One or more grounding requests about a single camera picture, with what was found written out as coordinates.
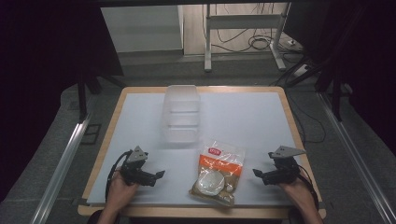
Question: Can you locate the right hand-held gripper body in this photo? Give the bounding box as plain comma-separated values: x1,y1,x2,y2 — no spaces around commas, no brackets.
262,145,307,187

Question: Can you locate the white metal desk frame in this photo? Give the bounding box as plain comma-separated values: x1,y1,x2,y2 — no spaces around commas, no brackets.
204,3,292,73

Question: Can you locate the white cabinet panel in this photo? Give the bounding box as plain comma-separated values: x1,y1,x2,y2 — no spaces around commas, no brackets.
100,5,185,54

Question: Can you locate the black metal stand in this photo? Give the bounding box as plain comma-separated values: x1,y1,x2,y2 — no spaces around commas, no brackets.
284,59,353,122
76,74,127,124

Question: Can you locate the tangle of black floor cables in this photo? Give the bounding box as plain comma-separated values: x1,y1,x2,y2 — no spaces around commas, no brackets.
202,3,312,87

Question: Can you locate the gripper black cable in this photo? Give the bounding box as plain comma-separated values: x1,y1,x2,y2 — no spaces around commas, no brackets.
105,149,133,203
297,164,320,210

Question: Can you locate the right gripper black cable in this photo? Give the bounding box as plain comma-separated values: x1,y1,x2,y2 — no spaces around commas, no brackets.
297,164,320,210

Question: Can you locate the clear plastic drawer organizer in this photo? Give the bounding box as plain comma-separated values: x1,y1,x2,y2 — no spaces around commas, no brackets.
162,84,201,145

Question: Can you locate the aluminium floor rail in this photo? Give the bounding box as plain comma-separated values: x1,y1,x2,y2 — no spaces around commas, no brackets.
30,116,93,224
317,91,396,224

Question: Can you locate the person's right hand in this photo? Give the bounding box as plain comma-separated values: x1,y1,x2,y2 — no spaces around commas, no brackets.
277,176,317,213

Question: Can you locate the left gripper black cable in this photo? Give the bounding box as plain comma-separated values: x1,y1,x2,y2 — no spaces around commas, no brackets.
105,149,133,203

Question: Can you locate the clear orange-labelled snack bag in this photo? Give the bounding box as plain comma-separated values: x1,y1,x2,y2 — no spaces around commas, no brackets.
188,140,247,207

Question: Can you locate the white power strip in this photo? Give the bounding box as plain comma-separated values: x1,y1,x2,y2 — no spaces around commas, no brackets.
292,63,310,77

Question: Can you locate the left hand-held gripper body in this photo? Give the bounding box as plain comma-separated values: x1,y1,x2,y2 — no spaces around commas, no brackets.
120,145,158,188

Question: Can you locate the person's left hand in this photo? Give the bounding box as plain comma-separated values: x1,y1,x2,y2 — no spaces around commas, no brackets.
107,169,140,214

